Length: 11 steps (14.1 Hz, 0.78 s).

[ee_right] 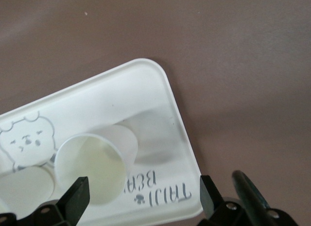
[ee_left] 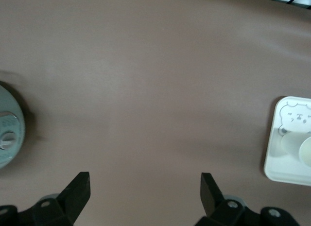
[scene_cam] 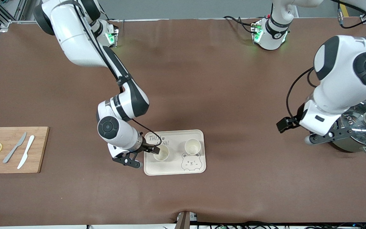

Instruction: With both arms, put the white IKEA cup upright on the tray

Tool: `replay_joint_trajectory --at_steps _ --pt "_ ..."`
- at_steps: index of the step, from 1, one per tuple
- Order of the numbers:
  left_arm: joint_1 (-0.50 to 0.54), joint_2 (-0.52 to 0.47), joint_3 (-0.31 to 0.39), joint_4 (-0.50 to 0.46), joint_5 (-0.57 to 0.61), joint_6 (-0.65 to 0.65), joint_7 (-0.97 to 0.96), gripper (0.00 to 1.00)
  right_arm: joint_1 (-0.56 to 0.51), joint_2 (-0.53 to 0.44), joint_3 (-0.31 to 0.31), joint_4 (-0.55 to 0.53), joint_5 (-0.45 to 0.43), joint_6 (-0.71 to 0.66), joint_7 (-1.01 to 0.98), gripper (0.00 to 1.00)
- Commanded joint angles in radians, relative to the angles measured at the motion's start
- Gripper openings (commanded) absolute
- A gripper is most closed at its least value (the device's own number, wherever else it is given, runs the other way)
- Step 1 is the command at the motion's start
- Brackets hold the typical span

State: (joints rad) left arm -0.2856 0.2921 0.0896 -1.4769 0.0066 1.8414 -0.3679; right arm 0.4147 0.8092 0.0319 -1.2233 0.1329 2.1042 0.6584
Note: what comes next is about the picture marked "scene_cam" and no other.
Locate white plastic cup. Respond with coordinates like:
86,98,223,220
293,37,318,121
184,139,202,156
153,145,170,162

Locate white bear print tray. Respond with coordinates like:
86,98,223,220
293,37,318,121
144,129,207,176

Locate wooden cutting board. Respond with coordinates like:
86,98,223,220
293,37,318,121
0,127,50,174

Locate brown table cover mat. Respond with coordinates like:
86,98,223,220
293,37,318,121
0,17,366,227

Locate white plastic knife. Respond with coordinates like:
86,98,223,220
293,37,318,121
17,135,35,170

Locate grey plastic knife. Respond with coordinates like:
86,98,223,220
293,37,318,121
3,132,27,164

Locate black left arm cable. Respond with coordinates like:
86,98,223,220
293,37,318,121
286,0,366,121

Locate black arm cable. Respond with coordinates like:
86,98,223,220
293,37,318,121
286,0,366,121
73,3,159,147

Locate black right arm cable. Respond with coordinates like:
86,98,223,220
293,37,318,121
73,3,159,147

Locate brown camera mount post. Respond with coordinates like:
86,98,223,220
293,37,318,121
175,211,199,229

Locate black left base cable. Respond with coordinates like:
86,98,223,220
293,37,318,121
223,15,257,34

